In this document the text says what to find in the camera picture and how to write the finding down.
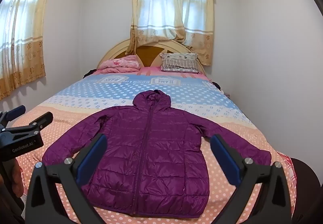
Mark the person's left hand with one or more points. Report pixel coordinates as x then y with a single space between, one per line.
17 173

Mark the dark cloth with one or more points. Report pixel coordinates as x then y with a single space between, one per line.
216 85
89 72

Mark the polka dot bed sheet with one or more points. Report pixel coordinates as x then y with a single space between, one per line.
113 92

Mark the cream wooden headboard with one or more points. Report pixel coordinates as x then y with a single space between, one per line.
149 54

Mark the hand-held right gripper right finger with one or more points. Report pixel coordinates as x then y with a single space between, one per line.
224 160

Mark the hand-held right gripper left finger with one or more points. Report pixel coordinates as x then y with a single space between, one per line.
92 160

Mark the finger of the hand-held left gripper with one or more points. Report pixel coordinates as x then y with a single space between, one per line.
43 119
16 111

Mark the striped pillow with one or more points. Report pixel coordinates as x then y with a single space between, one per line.
179 63

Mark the beige floral window curtain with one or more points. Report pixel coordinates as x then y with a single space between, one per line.
22 37
171 11

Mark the purple hooded puffer jacket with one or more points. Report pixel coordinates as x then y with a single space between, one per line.
156 150

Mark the pink folded blanket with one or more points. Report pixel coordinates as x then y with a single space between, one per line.
118 63

